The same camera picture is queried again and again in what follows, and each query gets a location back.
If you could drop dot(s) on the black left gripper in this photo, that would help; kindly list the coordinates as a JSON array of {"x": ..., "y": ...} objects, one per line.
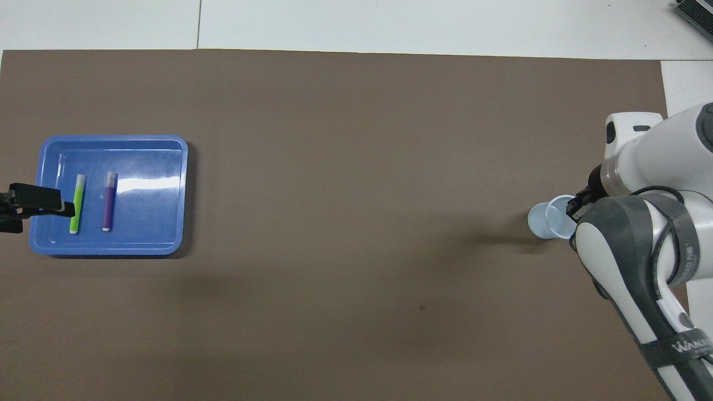
[{"x": 4, "y": 203}]

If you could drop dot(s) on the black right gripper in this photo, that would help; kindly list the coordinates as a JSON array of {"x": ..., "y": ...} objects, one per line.
[{"x": 596, "y": 181}]

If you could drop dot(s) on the green highlighter pen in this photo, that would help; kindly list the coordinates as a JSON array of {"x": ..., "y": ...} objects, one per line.
[{"x": 78, "y": 195}]

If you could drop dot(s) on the purple highlighter pen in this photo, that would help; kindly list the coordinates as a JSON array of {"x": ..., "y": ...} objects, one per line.
[{"x": 109, "y": 203}]

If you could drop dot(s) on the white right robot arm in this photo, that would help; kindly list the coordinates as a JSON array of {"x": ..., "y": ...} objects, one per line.
[{"x": 663, "y": 156}]

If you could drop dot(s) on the light blue mesh cup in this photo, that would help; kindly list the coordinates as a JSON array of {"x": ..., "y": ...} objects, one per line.
[{"x": 543, "y": 223}]

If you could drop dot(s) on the blue plastic tray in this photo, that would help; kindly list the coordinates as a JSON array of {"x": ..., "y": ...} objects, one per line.
[{"x": 145, "y": 223}]

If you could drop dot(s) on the dark ribbed device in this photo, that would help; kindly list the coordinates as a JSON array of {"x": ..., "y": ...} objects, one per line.
[{"x": 696, "y": 16}]

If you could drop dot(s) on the brown table mat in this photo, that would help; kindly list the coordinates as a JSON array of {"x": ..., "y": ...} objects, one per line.
[{"x": 356, "y": 167}]

